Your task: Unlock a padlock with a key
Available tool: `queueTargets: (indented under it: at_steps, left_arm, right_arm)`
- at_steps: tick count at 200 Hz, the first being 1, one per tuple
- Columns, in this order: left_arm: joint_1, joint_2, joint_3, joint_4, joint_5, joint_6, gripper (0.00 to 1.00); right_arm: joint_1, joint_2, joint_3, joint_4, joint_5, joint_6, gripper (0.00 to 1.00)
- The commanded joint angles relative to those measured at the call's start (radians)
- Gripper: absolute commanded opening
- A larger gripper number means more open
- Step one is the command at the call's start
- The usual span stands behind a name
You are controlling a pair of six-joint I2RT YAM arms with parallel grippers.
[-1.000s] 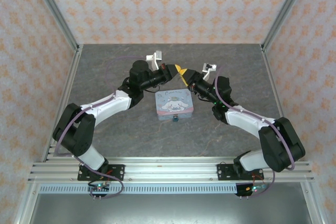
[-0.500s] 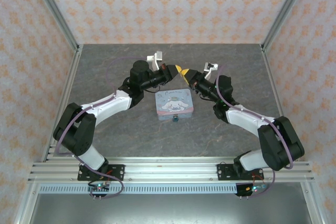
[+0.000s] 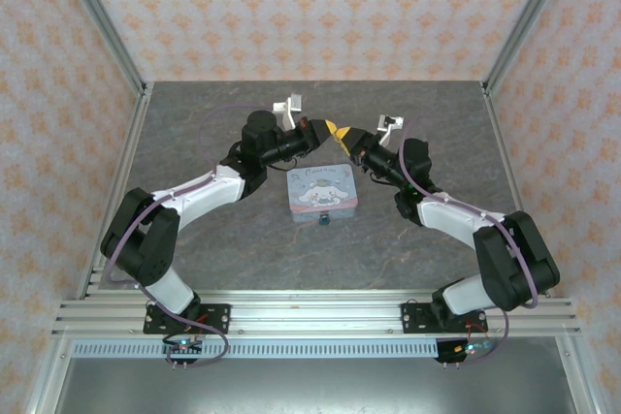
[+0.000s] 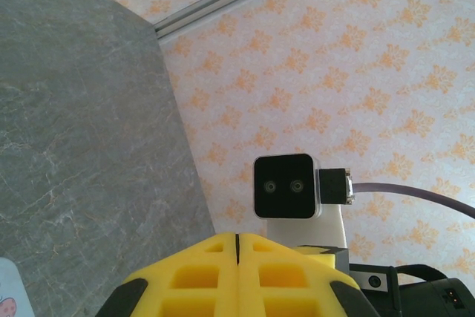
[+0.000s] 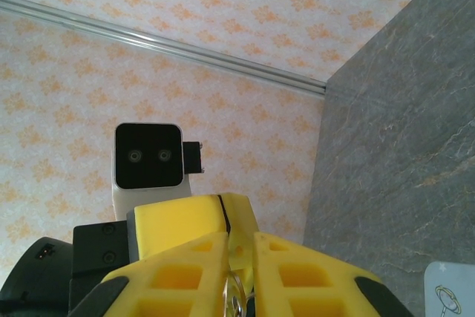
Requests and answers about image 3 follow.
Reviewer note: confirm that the blue cartoon tin box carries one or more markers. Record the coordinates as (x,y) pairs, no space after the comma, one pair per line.
(320,191)

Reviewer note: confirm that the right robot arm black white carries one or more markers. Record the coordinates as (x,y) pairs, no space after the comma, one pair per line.
(451,215)

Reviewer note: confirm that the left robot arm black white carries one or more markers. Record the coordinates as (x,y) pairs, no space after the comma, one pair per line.
(208,191)

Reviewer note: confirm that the small controller circuit board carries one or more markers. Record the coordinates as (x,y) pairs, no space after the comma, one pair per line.
(184,348)
(466,350)

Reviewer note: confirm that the grey metal shelf panel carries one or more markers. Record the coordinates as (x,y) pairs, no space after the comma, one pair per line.
(310,385)

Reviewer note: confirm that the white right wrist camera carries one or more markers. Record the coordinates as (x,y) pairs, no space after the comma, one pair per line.
(390,123)

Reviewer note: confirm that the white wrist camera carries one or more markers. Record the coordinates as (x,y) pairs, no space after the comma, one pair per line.
(290,107)
(390,123)

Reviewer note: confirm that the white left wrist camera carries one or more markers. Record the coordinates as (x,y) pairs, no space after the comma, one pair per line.
(290,107)

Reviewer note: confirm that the aluminium side rail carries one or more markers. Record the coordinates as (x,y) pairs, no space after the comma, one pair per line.
(514,181)
(123,176)

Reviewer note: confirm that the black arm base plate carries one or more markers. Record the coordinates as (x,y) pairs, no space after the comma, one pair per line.
(412,317)
(218,317)

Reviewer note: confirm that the aluminium front rail beam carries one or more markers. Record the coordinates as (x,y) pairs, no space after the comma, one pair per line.
(315,312)

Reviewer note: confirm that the aluminium frame post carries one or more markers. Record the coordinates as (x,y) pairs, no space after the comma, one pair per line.
(531,11)
(97,11)

